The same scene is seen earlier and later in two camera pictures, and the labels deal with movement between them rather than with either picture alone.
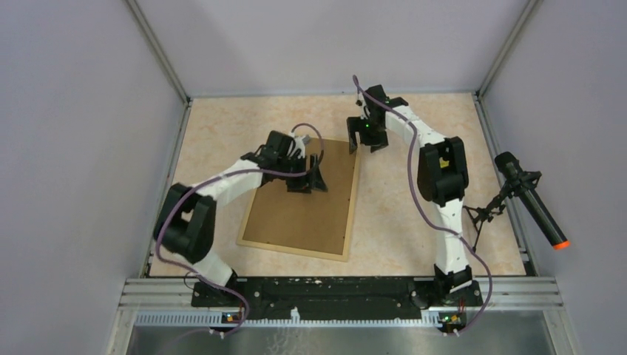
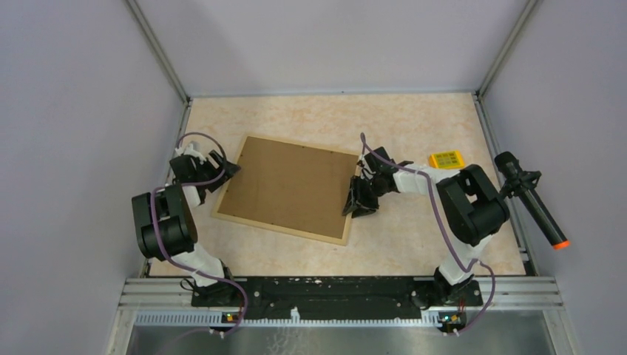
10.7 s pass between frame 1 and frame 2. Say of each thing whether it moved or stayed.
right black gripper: moved
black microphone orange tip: stayed
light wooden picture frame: moved
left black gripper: moved
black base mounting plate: stayed
